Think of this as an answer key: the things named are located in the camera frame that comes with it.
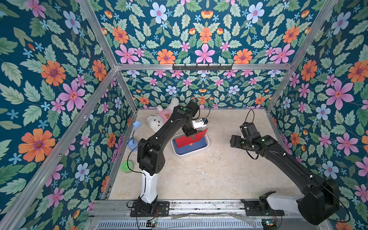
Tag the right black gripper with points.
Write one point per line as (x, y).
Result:
(237, 141)

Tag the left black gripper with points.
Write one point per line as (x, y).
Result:
(193, 132)

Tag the red envelope gold sticker back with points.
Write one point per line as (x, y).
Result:
(184, 141)

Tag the white plastic storage box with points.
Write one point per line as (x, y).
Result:
(175, 148)

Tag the navy blue envelope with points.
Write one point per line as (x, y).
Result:
(203, 143)

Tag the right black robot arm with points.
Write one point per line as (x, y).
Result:
(319, 198)

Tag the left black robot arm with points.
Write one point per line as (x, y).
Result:
(150, 152)

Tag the white teddy bear pink shirt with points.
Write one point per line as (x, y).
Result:
(156, 121)

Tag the green tape roll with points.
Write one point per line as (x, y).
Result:
(127, 166)

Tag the small green circuit board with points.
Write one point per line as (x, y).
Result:
(269, 224)

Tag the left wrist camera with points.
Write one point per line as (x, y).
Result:
(200, 123)

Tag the black hook rail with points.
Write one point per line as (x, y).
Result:
(202, 67)

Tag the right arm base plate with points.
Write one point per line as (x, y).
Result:
(256, 208)

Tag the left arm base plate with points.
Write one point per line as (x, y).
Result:
(156, 209)

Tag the aluminium front rail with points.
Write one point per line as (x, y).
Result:
(122, 208)

